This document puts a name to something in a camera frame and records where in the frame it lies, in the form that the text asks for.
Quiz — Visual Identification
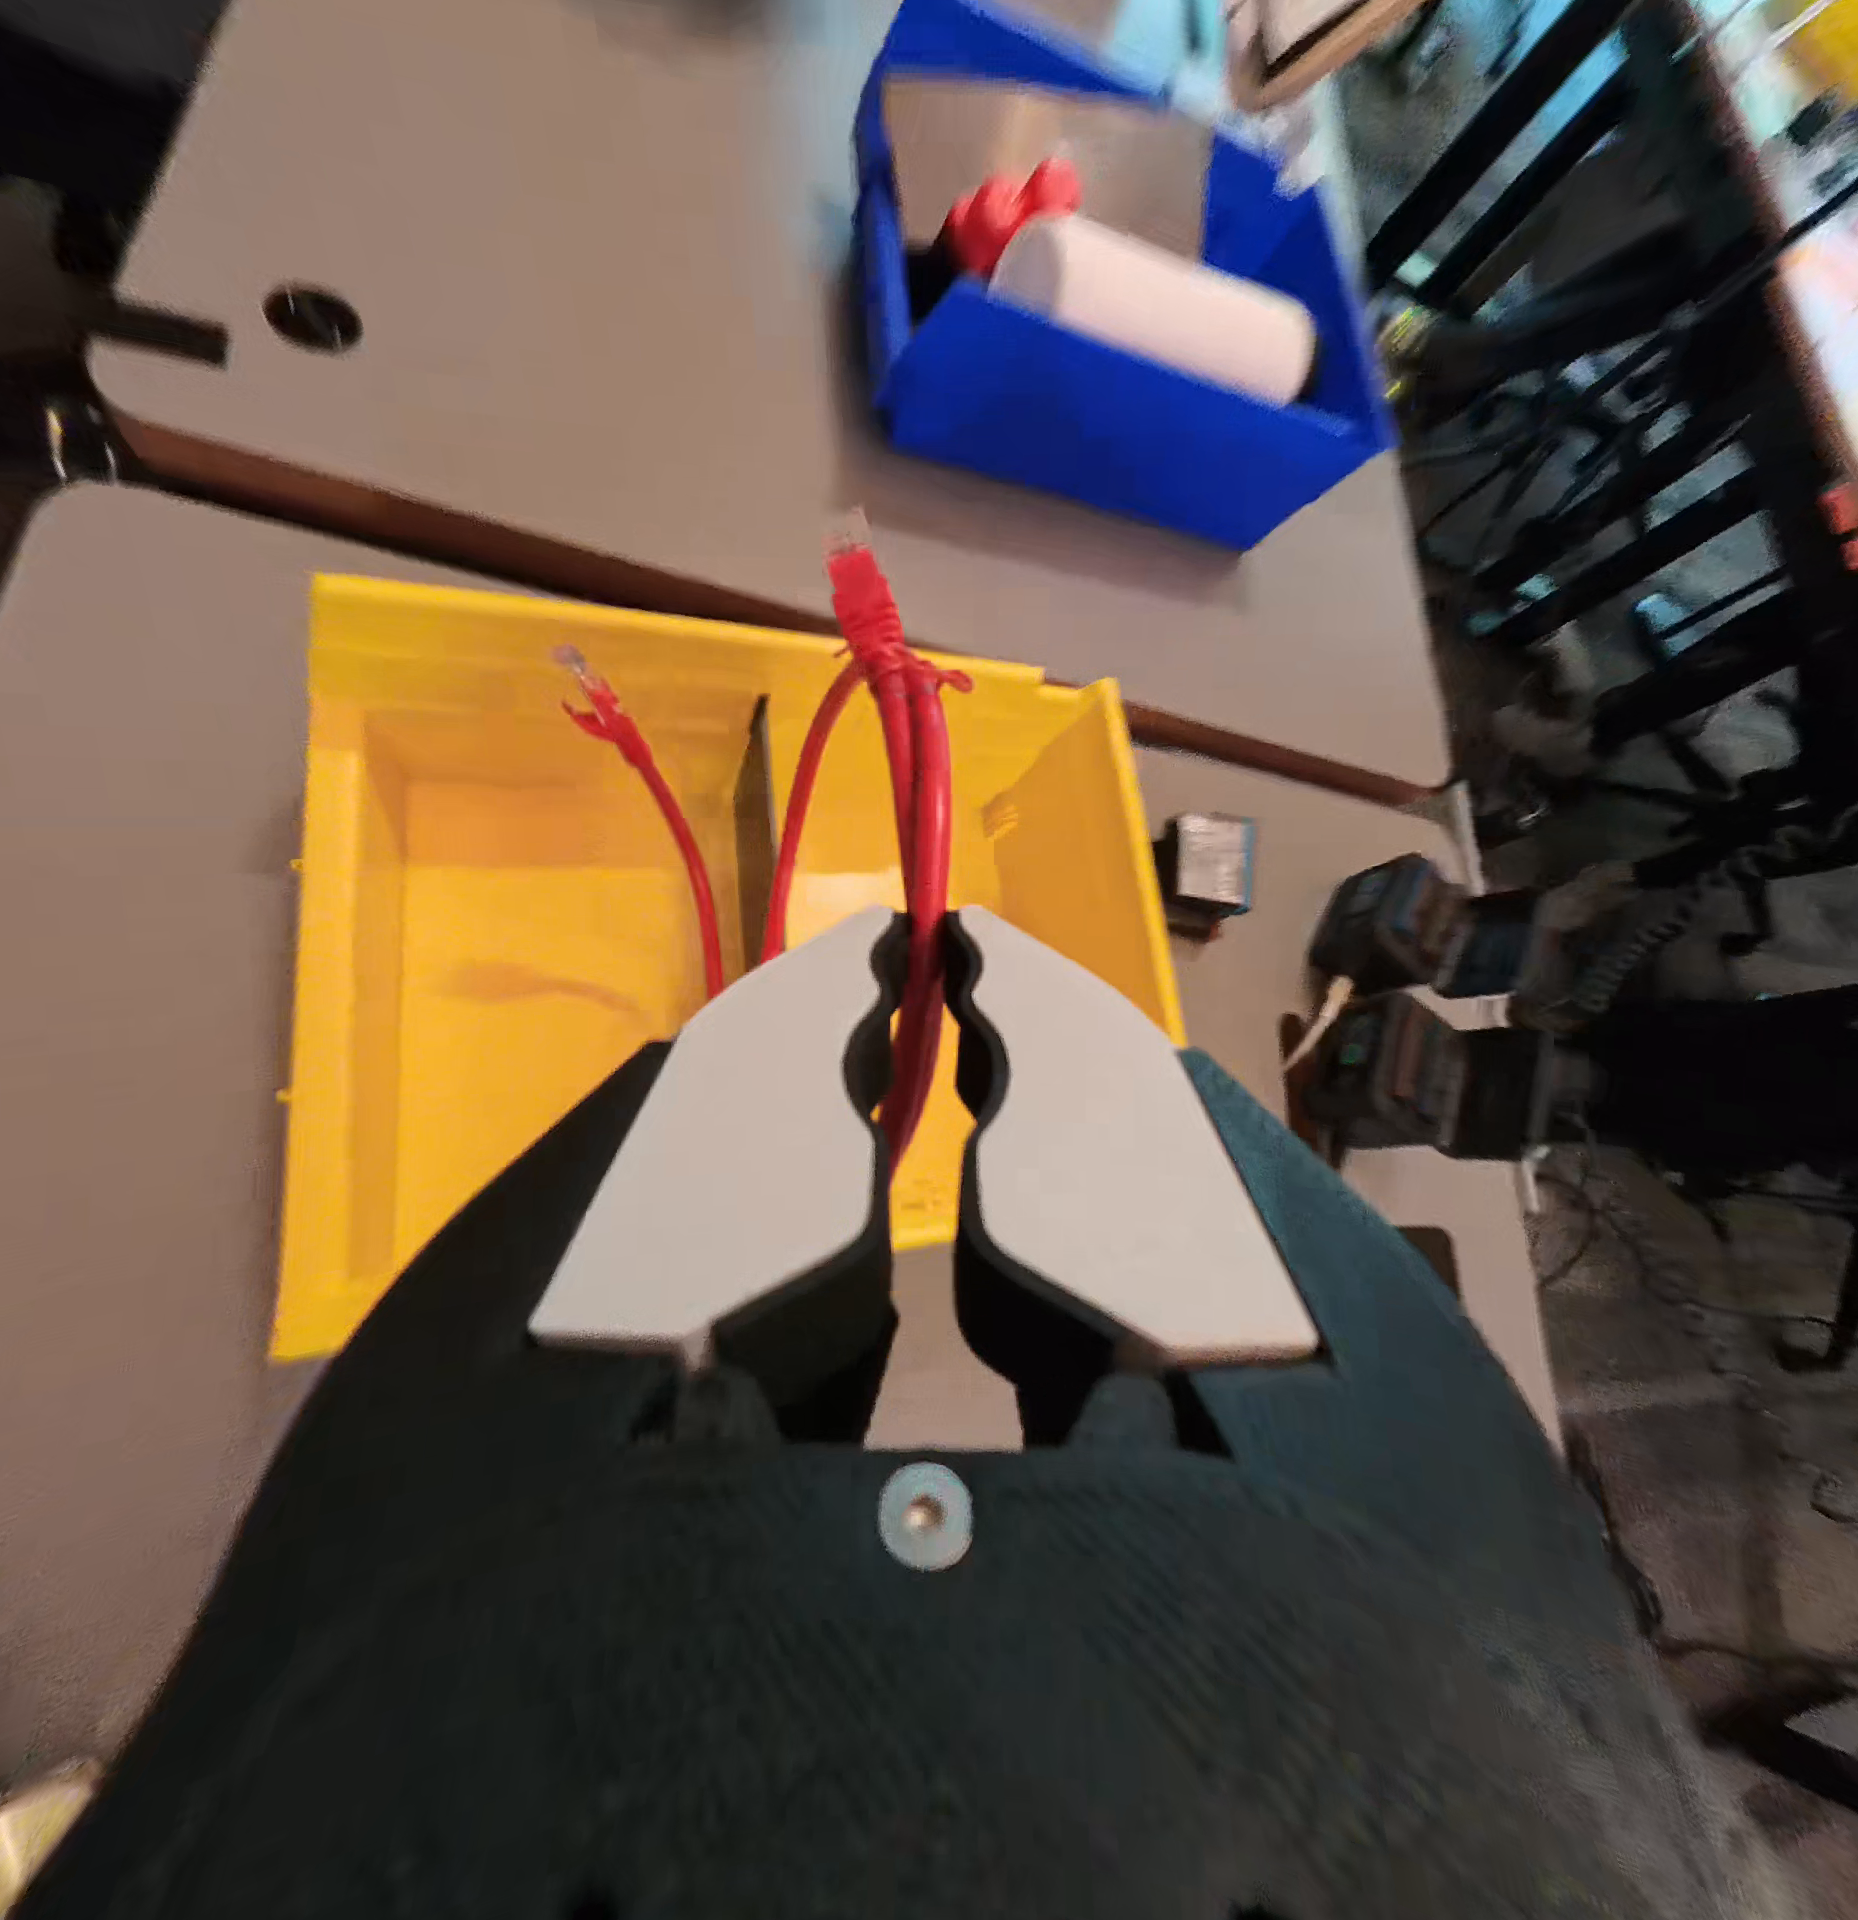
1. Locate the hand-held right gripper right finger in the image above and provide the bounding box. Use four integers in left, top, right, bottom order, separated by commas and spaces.
951, 904, 1320, 1444

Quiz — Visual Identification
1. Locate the red network cable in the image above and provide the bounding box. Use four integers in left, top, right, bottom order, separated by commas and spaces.
553, 506, 981, 1188

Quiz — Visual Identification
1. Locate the black electronic device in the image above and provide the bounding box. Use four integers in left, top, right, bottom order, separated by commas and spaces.
1291, 852, 1590, 1164

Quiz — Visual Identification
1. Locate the small black device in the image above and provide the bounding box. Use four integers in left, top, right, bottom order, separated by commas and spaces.
1156, 809, 1262, 942

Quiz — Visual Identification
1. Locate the yellow plastic bin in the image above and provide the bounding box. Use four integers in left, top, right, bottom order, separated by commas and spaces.
270, 573, 1191, 1364

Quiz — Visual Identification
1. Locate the red plastic object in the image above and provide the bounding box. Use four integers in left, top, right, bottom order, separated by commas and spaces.
935, 150, 1089, 280

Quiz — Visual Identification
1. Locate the blue plastic bin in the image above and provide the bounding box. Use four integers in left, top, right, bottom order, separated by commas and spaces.
851, 0, 1396, 552

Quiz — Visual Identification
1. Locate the black metal desk frame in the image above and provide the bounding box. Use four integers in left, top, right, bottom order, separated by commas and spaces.
1365, 0, 1858, 1082

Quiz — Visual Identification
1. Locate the white paper roll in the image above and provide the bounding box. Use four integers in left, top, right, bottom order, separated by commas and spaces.
989, 211, 1320, 410

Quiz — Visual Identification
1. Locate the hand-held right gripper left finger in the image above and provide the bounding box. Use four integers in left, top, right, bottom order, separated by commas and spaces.
527, 904, 896, 1443

